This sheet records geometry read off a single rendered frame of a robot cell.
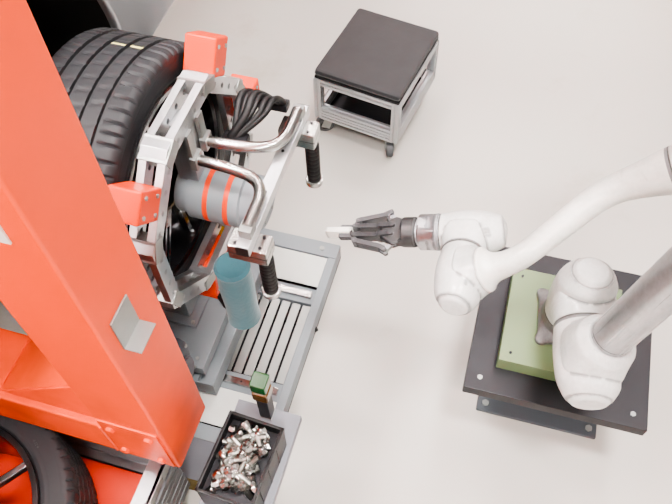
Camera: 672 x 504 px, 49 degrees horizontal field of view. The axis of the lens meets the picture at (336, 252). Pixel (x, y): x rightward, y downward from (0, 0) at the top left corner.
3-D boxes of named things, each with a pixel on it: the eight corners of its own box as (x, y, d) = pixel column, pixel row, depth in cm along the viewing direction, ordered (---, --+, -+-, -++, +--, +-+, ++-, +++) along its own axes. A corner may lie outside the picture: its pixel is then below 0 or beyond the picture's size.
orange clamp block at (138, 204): (128, 180, 151) (106, 184, 142) (163, 188, 149) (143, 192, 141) (124, 213, 152) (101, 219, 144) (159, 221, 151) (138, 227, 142)
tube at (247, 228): (196, 159, 165) (188, 126, 156) (278, 176, 162) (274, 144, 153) (165, 220, 156) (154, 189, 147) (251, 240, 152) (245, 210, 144)
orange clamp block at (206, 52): (194, 69, 170) (197, 29, 167) (226, 76, 169) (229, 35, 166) (181, 73, 164) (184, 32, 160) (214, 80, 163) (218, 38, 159)
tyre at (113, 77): (166, 45, 207) (22, 1, 144) (245, 60, 204) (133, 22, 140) (133, 270, 219) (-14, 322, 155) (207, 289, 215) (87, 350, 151)
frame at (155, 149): (238, 173, 214) (208, 21, 169) (260, 178, 213) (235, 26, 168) (163, 335, 186) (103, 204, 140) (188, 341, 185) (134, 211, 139)
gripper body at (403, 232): (417, 208, 179) (381, 209, 182) (412, 237, 175) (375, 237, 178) (423, 227, 185) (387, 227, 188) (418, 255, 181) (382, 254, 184)
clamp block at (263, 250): (236, 239, 162) (233, 225, 158) (275, 248, 161) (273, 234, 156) (228, 258, 160) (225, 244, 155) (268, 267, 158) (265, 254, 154)
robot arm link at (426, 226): (435, 236, 172) (410, 236, 174) (442, 258, 179) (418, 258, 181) (440, 205, 177) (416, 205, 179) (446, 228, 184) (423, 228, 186)
